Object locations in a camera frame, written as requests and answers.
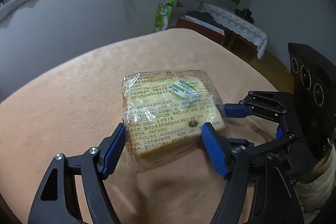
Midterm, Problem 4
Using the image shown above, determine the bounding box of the green snack bag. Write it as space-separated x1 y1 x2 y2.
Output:
154 0 179 33

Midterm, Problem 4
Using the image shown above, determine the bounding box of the table with lace cloth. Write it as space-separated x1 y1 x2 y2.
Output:
197 1 268 59

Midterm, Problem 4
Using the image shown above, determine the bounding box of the red cabinet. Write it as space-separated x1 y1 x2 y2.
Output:
175 11 226 46

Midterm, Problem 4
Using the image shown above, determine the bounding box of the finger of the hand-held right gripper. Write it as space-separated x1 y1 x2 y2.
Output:
223 91 292 125
252 126 302 161

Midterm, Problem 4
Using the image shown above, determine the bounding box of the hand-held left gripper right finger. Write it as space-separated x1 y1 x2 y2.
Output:
201 122 305 224

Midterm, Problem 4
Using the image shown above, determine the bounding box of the black camera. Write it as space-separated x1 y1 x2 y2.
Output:
234 7 255 24

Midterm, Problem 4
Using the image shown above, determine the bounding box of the clear bread package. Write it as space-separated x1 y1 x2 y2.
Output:
121 70 227 160

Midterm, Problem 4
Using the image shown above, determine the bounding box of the person's right forearm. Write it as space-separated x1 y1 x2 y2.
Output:
294 145 336 214

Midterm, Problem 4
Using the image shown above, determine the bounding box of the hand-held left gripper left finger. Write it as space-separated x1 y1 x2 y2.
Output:
28 122 126 224

